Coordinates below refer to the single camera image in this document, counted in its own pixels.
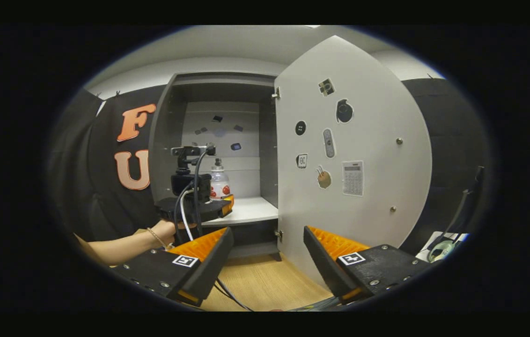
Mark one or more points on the clear plastic bottle red label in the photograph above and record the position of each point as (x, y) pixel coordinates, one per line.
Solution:
(220, 185)

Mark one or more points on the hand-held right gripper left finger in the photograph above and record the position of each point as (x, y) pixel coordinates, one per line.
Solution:
(213, 264)

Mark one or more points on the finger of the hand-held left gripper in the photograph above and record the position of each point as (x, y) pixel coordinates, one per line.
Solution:
(228, 205)

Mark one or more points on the metal door hinge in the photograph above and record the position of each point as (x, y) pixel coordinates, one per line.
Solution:
(278, 235)
(276, 93)

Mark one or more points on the black backdrop cloth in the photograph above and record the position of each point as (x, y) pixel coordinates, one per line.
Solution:
(106, 206)

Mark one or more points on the pale green round object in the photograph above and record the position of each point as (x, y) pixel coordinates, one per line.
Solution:
(442, 250)

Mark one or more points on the white cabinet door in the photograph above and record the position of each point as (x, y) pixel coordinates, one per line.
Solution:
(377, 117)

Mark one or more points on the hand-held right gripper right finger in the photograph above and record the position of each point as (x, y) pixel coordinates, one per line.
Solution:
(323, 267)

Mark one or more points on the grey cabinet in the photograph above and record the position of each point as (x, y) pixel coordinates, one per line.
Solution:
(162, 154)

